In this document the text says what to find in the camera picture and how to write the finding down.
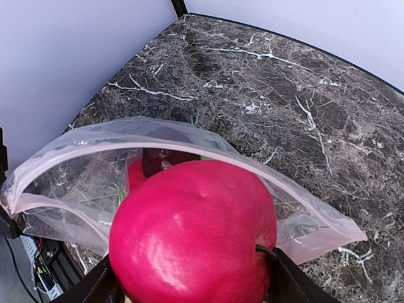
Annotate clear zip top bag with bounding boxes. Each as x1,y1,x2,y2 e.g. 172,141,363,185
1,116,367,264

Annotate black front rail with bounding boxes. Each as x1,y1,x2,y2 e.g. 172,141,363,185
40,239,84,291

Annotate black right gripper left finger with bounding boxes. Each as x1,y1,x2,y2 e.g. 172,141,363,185
51,255,122,303

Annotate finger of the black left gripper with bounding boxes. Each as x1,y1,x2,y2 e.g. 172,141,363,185
0,129,21,239

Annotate red ball fruit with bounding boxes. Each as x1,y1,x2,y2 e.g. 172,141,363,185
127,158,146,193

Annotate dark red fruit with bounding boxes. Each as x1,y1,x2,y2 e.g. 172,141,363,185
141,126,201,179

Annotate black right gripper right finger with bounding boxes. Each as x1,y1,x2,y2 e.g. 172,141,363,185
268,248,339,303

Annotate white cable duct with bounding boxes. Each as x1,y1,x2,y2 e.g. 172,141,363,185
21,235,64,302

